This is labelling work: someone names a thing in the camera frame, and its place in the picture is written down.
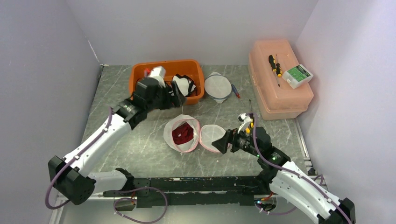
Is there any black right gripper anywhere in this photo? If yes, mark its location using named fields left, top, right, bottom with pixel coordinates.
left=212, top=124, right=260, bottom=157

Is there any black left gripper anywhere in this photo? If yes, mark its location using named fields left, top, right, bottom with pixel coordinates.
left=146, top=80, right=186, bottom=112

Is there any black white bra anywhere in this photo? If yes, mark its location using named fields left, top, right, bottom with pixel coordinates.
left=172, top=74, right=196, bottom=97

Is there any red bra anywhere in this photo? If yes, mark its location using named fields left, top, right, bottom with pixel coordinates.
left=172, top=122, right=194, bottom=145

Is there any white mesh pink-zip laundry bag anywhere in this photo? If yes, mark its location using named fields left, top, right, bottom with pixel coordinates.
left=163, top=114, right=226, bottom=154

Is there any white mesh blue-zip laundry bag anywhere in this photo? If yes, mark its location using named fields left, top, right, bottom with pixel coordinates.
left=204, top=72, right=232, bottom=104

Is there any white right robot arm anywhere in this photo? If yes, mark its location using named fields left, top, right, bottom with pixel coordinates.
left=212, top=127, right=356, bottom=224

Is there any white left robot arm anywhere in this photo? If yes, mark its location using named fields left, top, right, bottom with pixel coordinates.
left=47, top=77, right=186, bottom=205

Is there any orange plastic tub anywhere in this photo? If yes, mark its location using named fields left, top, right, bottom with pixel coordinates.
left=128, top=59, right=205, bottom=105

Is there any black yellow screwdriver on table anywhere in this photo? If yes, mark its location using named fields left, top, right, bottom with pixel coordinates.
left=249, top=99, right=255, bottom=129

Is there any blue red screwdriver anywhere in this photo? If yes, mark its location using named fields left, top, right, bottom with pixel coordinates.
left=231, top=84, right=240, bottom=99

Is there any thin black yellow screwdriver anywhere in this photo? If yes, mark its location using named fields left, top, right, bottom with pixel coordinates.
left=275, top=54, right=282, bottom=87

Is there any translucent pink storage box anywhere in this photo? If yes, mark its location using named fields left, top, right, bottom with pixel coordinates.
left=248, top=39, right=314, bottom=120

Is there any large black yellow screwdriver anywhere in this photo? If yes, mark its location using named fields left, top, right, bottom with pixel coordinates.
left=268, top=55, right=276, bottom=72

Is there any white green small box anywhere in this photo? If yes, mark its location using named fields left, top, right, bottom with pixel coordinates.
left=282, top=64, right=313, bottom=89

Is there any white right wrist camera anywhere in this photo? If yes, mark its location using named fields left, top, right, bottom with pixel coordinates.
left=238, top=113, right=252, bottom=133

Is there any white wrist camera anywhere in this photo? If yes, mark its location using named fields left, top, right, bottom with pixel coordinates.
left=238, top=113, right=252, bottom=133
left=144, top=66, right=166, bottom=87

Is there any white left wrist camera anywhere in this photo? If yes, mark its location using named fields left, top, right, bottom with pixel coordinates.
left=144, top=66, right=166, bottom=87

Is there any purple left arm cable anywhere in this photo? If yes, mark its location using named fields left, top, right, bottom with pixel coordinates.
left=45, top=106, right=114, bottom=211

